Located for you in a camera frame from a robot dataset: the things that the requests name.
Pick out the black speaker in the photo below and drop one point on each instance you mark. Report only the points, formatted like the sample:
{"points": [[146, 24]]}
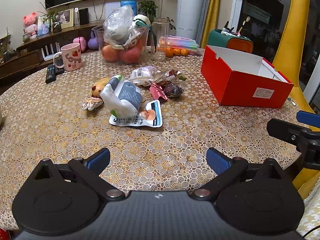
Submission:
{"points": [[84, 16]]}

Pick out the clear plastic fruit bowl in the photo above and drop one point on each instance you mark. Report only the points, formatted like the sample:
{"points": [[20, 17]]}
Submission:
{"points": [[143, 42]]}

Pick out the clear packet of dark items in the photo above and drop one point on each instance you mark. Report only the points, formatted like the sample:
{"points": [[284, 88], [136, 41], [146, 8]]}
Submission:
{"points": [[173, 90]]}

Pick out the white photo frame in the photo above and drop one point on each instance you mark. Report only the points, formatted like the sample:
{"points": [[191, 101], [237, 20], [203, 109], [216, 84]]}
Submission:
{"points": [[67, 18]]}

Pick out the colourful plastic case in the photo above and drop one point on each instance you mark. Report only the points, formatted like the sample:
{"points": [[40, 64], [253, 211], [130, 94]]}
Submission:
{"points": [[180, 42]]}

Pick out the pink plush toy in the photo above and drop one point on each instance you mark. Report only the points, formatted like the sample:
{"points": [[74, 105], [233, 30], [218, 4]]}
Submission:
{"points": [[30, 25]]}

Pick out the wooden television cabinet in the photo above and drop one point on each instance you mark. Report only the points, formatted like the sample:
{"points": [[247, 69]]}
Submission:
{"points": [[25, 60]]}

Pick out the red apple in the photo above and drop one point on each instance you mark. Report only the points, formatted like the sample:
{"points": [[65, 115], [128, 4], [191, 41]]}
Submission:
{"points": [[130, 55]]}

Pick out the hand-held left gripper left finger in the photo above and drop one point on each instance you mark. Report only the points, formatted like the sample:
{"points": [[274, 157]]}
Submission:
{"points": [[98, 162]]}

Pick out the white router with antennas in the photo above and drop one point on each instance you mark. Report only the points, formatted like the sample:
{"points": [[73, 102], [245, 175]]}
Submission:
{"points": [[51, 53]]}

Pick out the clear glass jar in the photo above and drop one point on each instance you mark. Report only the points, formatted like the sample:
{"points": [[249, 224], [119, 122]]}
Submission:
{"points": [[160, 35]]}

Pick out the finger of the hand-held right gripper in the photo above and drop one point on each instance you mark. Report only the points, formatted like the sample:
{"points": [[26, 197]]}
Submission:
{"points": [[285, 128], [308, 119]]}

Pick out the black remote control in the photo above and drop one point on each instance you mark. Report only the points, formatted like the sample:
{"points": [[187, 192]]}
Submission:
{"points": [[51, 73], [60, 70]]}

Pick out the yellow curtain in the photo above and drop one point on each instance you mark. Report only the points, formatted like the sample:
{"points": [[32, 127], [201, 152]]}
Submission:
{"points": [[212, 12]]}

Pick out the pink round bag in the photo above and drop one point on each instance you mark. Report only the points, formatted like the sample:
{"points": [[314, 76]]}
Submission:
{"points": [[80, 44]]}

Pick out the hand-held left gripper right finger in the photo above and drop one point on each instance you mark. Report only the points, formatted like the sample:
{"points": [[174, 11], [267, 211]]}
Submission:
{"points": [[218, 162]]}

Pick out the yellow hamster toy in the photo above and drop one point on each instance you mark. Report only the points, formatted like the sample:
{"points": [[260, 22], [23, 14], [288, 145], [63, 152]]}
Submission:
{"points": [[98, 87]]}

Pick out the green orange storage bin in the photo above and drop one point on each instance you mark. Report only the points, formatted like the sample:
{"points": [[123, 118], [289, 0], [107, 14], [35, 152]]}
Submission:
{"points": [[240, 45]]}

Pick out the small potted orchid plant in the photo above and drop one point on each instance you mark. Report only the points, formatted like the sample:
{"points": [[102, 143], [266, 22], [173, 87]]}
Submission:
{"points": [[57, 27]]}

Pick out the white standing air conditioner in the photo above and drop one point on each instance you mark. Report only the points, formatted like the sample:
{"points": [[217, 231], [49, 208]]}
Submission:
{"points": [[191, 10]]}

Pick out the glass balcony door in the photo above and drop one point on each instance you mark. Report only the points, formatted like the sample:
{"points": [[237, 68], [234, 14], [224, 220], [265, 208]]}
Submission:
{"points": [[262, 5]]}

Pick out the tangerine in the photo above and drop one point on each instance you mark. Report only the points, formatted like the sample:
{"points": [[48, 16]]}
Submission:
{"points": [[169, 52], [177, 52], [185, 52]]}

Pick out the red cardboard box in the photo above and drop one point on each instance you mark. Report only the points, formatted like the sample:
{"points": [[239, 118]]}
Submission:
{"points": [[237, 87]]}

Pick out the orange apple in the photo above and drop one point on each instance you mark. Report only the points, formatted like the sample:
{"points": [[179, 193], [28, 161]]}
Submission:
{"points": [[109, 53]]}

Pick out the makeup brush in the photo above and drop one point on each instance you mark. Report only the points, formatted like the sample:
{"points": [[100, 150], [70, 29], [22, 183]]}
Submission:
{"points": [[246, 21]]}

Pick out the white flat panel box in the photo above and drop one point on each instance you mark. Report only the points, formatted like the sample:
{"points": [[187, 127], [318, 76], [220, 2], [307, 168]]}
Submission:
{"points": [[112, 10]]}

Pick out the white pouch green ribbon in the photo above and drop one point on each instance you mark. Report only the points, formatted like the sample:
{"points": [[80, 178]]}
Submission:
{"points": [[141, 21]]}

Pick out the crumpled snack wrapper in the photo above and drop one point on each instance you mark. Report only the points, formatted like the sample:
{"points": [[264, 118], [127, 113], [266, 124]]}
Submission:
{"points": [[170, 75]]}

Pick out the clear plastic bag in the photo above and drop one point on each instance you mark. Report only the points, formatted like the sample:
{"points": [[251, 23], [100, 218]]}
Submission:
{"points": [[118, 27]]}

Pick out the purple kettlebell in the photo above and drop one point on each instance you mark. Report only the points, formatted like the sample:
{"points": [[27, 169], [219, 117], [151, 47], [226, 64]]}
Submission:
{"points": [[93, 42]]}

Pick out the green leafy houseplant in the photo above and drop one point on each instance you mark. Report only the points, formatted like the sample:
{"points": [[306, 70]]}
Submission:
{"points": [[147, 7]]}

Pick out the white face-print packet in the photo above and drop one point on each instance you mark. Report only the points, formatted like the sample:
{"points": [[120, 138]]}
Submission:
{"points": [[151, 117]]}

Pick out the pink mug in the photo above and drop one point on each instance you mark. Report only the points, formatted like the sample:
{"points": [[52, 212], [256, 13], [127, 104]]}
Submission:
{"points": [[72, 58]]}

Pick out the patterned seat cushion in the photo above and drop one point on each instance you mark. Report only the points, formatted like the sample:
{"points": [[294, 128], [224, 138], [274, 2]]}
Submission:
{"points": [[312, 212]]}

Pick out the white grey plastic packet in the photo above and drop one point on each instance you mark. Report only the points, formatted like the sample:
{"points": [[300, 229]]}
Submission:
{"points": [[125, 95]]}

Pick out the pink binder clip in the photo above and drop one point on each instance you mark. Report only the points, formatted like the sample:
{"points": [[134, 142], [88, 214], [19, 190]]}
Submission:
{"points": [[158, 92]]}

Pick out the purple picture card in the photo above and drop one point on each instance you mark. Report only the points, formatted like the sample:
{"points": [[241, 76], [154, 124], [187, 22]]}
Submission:
{"points": [[44, 27]]}

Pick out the blue box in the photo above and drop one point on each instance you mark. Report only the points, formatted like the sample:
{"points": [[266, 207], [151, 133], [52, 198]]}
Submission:
{"points": [[128, 5]]}

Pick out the striped small plush toy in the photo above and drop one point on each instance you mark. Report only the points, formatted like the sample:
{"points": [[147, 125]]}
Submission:
{"points": [[92, 103]]}

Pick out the wrapped white bun packet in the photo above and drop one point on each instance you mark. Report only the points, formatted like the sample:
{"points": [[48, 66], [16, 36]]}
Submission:
{"points": [[142, 75]]}

